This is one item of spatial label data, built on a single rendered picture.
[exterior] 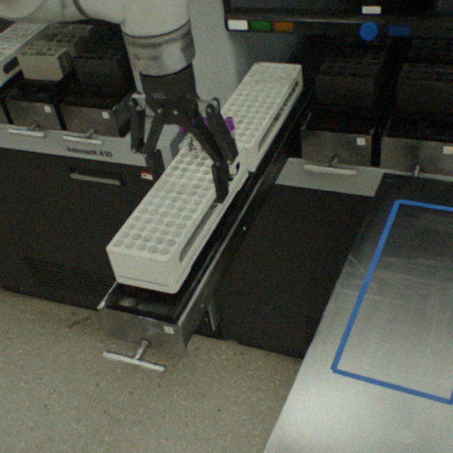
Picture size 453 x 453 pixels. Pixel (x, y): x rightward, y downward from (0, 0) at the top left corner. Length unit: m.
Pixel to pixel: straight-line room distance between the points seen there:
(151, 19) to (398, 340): 0.50
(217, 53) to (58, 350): 1.10
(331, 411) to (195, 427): 1.02
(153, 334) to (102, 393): 0.97
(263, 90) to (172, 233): 0.45
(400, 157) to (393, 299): 0.41
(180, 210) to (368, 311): 0.31
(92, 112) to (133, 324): 0.63
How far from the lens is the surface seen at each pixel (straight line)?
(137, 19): 0.85
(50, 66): 1.57
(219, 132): 0.92
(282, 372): 1.84
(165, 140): 1.42
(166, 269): 0.89
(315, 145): 1.26
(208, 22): 1.32
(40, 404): 1.96
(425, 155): 1.23
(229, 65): 1.35
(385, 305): 0.89
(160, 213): 0.96
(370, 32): 1.19
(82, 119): 1.49
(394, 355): 0.84
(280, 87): 1.28
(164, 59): 0.87
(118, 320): 0.97
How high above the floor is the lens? 1.48
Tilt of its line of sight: 41 degrees down
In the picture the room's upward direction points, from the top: 10 degrees counter-clockwise
